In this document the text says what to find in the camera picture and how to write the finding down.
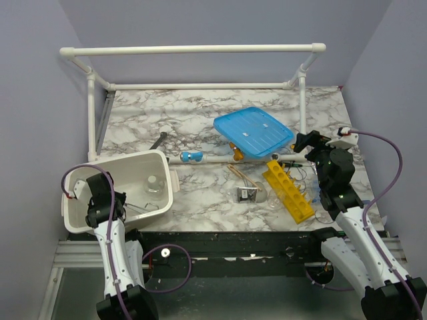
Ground black metal rod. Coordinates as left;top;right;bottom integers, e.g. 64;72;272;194
149;132;167;150

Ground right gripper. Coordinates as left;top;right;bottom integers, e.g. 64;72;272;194
295;129;349;189

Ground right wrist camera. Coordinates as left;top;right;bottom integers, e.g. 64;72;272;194
326;127;359;150

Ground yellow test tube rack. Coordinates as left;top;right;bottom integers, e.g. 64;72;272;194
262;160;315;224

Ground white PVC pipe frame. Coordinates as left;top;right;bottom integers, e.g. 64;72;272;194
59;43;326;161

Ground wooden test tube clamp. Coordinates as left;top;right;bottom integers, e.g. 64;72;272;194
227;164;263;191

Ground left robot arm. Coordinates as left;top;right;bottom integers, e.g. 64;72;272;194
86;164;191;319

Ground orange hose connector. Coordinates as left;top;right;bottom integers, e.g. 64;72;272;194
229;142;244;161

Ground white plastic bin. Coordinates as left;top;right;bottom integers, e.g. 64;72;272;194
61;149;179;234

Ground black item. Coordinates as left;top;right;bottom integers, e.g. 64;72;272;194
234;187;258;203

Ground blue plastic bin lid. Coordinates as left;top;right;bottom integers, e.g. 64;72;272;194
213;107;294;159

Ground frosted watch glass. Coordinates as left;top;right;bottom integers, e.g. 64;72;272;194
255;188;268;203

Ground blue hose nozzle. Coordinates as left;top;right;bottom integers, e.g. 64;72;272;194
179;151;203;163

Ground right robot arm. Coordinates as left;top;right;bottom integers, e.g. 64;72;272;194
294;128;426;319

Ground metal crucible tongs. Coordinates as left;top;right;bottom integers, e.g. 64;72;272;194
124;202;159;214

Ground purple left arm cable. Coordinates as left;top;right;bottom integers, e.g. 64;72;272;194
61;163;193;320

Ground black mounting rail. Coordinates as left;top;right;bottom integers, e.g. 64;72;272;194
136;227;344;279

